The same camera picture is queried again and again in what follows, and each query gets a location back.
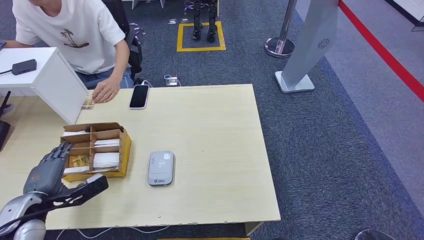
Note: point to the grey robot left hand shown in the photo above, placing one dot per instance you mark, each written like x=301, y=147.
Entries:
x=44, y=180

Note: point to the person's left hand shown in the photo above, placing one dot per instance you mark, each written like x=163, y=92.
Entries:
x=106, y=90

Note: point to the tan ID card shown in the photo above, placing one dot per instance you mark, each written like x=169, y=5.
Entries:
x=87, y=106

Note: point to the cardboard organizer box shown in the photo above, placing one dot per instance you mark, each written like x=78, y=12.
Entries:
x=106, y=134

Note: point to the person's right forearm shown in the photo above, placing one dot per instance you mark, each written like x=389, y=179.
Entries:
x=13, y=44

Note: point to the person's left forearm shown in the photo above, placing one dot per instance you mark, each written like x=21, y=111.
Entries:
x=120, y=68

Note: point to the yellow printed key card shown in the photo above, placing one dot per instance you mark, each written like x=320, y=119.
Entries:
x=81, y=161

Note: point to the person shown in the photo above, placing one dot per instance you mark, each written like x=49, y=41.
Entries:
x=66, y=49

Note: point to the grey card reader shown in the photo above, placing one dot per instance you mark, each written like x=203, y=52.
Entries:
x=161, y=168

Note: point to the black smartphone pink case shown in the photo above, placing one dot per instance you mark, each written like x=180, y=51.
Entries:
x=139, y=96

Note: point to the black router with antenna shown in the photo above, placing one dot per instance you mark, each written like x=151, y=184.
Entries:
x=4, y=132

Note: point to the white desk shelf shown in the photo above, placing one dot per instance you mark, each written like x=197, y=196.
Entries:
x=43, y=82

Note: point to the white power strip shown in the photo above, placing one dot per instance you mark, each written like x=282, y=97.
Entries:
x=171, y=81

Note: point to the black office chair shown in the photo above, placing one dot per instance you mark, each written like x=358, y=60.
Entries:
x=114, y=13

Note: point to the black power adapter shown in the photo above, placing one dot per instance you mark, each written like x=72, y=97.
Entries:
x=24, y=67

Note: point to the standing humanoid robot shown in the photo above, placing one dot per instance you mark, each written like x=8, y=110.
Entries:
x=197, y=19

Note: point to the wooden table leg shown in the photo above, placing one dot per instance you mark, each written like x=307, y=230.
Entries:
x=253, y=228

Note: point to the grey kiosk stand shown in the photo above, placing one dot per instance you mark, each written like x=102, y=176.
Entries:
x=308, y=39

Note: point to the chrome round base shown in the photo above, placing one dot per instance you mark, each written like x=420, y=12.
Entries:
x=374, y=236

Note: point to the white table frame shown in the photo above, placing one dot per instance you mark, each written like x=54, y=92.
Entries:
x=135, y=4

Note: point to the chrome stanchion post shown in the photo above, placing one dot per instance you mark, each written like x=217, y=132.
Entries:
x=280, y=48

